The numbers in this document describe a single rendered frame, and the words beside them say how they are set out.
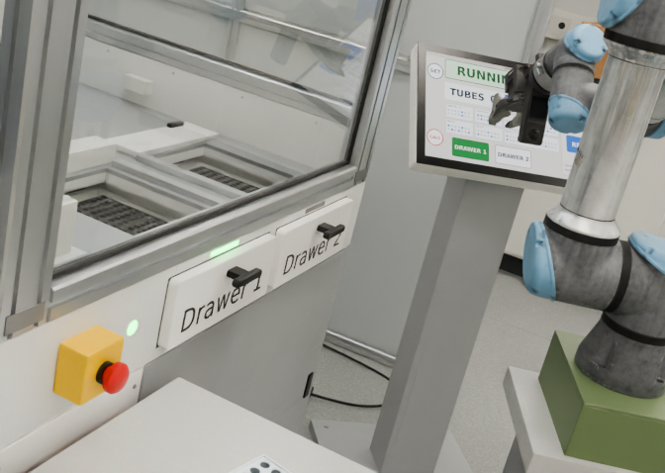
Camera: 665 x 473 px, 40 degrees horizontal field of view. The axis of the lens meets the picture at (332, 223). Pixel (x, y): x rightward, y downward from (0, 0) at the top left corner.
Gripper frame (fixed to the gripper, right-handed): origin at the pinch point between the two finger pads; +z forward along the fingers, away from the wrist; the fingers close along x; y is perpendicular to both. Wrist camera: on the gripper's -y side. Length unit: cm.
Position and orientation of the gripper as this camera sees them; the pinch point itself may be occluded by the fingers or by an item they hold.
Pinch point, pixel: (501, 125)
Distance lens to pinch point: 200.1
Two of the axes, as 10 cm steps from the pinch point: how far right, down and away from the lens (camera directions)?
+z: -3.0, 2.9, 9.1
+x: -9.5, -1.4, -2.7
